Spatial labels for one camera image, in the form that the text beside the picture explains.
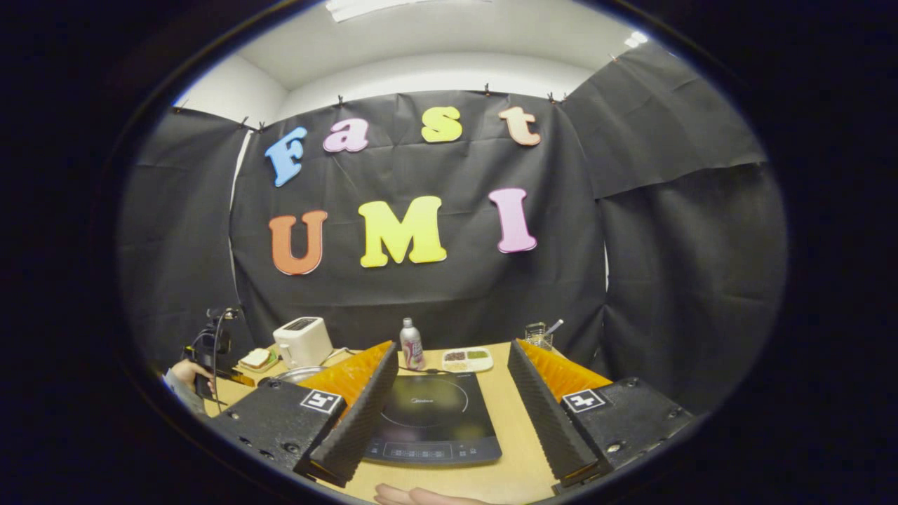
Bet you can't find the black induction cooktop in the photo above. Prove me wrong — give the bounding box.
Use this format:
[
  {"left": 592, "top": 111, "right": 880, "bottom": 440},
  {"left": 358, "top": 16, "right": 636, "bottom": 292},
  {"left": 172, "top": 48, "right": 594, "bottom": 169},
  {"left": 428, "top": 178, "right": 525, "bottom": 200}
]
[{"left": 363, "top": 370, "right": 503, "bottom": 467}]

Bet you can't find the small rectangular plate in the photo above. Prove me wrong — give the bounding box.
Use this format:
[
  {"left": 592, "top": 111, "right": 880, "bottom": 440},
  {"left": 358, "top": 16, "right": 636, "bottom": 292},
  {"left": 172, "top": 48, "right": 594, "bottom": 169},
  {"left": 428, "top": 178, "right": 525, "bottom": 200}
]
[{"left": 237, "top": 348, "right": 280, "bottom": 372}]

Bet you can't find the white toaster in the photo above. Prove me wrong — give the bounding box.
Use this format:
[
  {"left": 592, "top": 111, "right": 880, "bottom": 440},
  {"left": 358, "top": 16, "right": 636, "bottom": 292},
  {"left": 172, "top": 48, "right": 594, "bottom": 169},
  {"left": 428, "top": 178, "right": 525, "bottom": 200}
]
[{"left": 273, "top": 316, "right": 334, "bottom": 370}]

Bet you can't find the large ceiling light panel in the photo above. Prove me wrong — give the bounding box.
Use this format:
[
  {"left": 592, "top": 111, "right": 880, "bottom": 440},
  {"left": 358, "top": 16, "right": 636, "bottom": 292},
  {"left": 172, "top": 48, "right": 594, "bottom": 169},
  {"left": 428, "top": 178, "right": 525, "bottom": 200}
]
[{"left": 324, "top": 0, "right": 492, "bottom": 23}]

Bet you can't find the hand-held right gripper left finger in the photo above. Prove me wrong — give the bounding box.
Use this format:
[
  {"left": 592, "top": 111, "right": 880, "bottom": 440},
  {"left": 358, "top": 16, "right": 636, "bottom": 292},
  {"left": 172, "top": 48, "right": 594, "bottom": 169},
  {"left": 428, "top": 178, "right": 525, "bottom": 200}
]
[{"left": 208, "top": 341, "right": 399, "bottom": 489}]

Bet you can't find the steel pot with black handle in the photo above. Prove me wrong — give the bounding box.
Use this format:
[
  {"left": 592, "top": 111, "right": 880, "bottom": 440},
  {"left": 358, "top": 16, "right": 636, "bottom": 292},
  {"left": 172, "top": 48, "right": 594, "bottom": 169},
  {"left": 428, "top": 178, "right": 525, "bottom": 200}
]
[{"left": 270, "top": 365, "right": 327, "bottom": 384}]

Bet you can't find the white divided snack tray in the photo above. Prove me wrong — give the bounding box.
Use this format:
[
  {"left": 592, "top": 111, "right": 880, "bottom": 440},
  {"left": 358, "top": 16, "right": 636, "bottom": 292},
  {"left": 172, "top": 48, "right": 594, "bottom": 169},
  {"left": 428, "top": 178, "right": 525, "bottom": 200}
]
[{"left": 442, "top": 347, "right": 494, "bottom": 373}]

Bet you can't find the silver drink bottle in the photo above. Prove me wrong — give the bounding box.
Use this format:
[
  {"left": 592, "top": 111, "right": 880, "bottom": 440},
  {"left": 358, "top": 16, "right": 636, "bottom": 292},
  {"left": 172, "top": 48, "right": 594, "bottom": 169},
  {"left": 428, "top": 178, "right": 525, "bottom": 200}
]
[{"left": 399, "top": 317, "right": 425, "bottom": 371}]

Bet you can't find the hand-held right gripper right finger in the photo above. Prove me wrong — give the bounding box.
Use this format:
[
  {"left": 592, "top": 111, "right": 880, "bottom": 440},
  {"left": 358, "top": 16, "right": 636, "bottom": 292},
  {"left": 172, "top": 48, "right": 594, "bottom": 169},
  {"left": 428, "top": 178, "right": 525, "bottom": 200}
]
[{"left": 507, "top": 339, "right": 695, "bottom": 492}]

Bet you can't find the black backdrop cloth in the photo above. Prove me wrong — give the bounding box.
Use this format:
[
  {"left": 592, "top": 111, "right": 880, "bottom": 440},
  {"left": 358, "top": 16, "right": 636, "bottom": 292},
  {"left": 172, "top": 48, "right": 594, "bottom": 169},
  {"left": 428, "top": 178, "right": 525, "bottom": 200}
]
[{"left": 119, "top": 42, "right": 790, "bottom": 422}]

